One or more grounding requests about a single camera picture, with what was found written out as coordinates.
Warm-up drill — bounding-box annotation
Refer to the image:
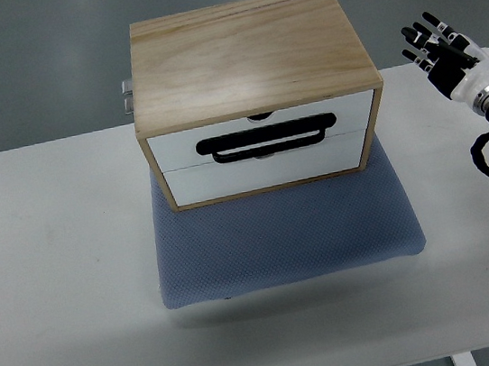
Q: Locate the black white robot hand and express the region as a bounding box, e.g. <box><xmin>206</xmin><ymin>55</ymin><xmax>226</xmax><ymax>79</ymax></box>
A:
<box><xmin>401</xmin><ymin>12</ymin><xmax>489</xmax><ymax>105</ymax></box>

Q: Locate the white drawer black handle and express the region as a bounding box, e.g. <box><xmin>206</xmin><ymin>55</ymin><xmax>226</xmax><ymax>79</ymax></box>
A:
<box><xmin>147</xmin><ymin>90</ymin><xmax>374</xmax><ymax>172</ymax></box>

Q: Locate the white lower drawer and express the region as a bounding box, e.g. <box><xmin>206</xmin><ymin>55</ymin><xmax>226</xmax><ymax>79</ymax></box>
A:
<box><xmin>165</xmin><ymin>131</ymin><xmax>365</xmax><ymax>206</ymax></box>

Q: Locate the wooden drawer cabinet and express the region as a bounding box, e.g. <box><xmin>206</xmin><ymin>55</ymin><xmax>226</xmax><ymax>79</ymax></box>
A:
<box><xmin>129</xmin><ymin>0</ymin><xmax>383</xmax><ymax>212</ymax></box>

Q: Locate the white table leg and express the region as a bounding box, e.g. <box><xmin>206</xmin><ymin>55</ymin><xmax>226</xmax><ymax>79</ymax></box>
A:
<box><xmin>450</xmin><ymin>352</ymin><xmax>478</xmax><ymax>366</ymax></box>

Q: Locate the blue mesh cushion mat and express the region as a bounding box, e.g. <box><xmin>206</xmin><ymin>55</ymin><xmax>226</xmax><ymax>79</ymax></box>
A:
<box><xmin>151</xmin><ymin>142</ymin><xmax>426</xmax><ymax>309</ymax></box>

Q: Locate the upper metal clamp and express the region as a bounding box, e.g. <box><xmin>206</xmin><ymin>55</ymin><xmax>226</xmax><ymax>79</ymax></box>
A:
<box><xmin>121</xmin><ymin>79</ymin><xmax>133</xmax><ymax>96</ymax></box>

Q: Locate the metal clamp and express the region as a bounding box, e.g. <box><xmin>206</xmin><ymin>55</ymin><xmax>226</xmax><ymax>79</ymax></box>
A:
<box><xmin>124</xmin><ymin>96</ymin><xmax>134</xmax><ymax>114</ymax></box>
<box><xmin>121</xmin><ymin>79</ymin><xmax>133</xmax><ymax>96</ymax></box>

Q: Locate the lower metal clamp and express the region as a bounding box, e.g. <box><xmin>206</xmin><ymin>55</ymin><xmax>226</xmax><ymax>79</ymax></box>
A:
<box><xmin>124</xmin><ymin>96</ymin><xmax>134</xmax><ymax>114</ymax></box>

